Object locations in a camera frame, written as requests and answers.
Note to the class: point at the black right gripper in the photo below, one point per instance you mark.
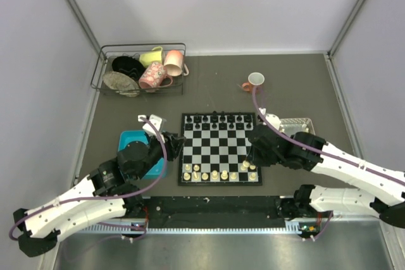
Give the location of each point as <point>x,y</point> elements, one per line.
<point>257,160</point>

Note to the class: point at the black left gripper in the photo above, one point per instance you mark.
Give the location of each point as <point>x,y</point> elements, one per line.
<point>173,145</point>

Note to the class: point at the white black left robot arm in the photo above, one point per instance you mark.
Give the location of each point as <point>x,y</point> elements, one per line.
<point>107,192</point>

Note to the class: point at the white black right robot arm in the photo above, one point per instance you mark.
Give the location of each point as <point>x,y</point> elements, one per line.
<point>373,191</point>

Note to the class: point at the black white chess board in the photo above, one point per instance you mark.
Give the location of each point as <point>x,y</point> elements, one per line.
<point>216,150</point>

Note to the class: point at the black chess pieces row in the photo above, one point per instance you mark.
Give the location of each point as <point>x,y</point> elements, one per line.
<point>218,121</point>

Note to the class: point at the pink metal tray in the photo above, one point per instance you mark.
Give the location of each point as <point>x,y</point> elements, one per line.
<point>290,126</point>

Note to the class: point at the blue plastic tray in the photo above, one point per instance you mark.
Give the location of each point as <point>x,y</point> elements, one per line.
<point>129,136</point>

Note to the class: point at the white king piece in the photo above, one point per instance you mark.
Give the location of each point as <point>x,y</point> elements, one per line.
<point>224,175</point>

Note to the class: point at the white queen piece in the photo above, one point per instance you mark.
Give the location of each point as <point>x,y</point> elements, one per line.
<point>215,176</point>

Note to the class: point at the orange ceramic mug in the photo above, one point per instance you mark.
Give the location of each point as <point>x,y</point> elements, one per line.
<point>255,79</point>

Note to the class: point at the pink floral ceramic mug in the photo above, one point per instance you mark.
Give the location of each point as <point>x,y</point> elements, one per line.
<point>155,77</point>

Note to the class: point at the pink white ceramic mug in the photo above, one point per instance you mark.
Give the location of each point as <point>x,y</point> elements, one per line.
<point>174,63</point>

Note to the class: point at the speckled grey plate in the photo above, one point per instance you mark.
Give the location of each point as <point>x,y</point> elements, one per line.
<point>121,83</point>

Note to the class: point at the yellow ceramic mug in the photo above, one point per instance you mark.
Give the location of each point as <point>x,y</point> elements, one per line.
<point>157,54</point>

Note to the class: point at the black scalloped bowl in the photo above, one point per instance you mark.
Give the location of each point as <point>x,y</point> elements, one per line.
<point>130,67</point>

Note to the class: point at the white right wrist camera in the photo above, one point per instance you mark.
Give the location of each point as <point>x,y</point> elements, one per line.
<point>269,119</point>

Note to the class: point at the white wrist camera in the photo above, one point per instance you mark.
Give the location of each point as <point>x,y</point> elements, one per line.
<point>153,124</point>
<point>269,119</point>

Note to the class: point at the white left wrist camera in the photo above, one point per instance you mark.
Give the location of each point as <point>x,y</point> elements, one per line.
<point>153,124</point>

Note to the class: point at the black wire dish rack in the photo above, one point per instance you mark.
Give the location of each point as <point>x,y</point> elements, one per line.
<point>109,52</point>

